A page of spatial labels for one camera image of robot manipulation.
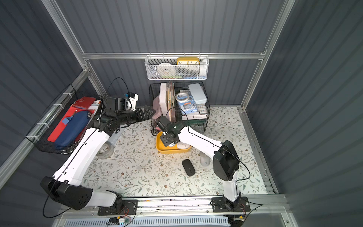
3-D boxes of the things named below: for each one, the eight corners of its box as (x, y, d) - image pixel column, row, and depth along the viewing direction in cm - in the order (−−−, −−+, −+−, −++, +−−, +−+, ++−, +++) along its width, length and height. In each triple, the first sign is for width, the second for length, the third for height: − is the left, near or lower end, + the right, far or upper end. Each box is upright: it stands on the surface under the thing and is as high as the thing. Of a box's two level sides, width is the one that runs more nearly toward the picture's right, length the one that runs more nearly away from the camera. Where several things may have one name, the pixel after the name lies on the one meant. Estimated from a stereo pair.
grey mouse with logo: (200, 166, 90) (200, 164, 87) (199, 153, 96) (199, 151, 93) (210, 166, 90) (210, 164, 87) (208, 153, 96) (209, 151, 93)
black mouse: (188, 177, 85) (188, 176, 83) (181, 162, 91) (181, 160, 90) (196, 174, 86) (196, 173, 85) (188, 159, 93) (188, 157, 91)
